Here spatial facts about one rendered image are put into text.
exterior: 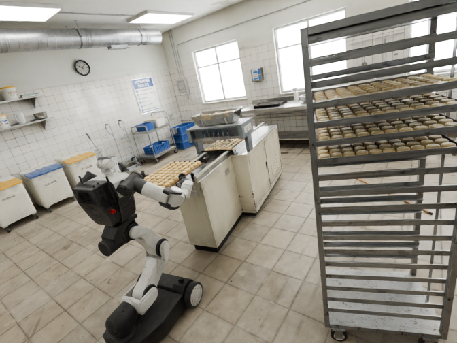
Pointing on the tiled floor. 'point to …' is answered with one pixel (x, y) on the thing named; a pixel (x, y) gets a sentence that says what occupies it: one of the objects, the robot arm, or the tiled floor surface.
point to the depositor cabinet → (257, 170)
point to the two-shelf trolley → (151, 142)
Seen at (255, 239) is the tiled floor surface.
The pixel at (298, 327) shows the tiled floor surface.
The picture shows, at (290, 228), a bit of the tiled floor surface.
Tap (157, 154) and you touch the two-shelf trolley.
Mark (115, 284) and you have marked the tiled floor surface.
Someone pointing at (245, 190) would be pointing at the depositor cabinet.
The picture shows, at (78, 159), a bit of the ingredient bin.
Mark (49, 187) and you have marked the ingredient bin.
